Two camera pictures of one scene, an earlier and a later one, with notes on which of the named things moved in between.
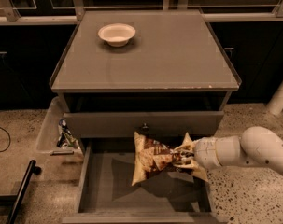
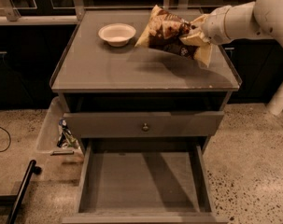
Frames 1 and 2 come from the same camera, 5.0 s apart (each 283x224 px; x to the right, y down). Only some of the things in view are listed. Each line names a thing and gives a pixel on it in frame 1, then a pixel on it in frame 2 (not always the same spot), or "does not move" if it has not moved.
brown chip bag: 151,156 -> 162,34
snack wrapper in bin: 65,138 does not move
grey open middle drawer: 105,193 does not move
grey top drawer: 151,124 does not move
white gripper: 205,154 -> 214,24
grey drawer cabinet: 162,72 does not move
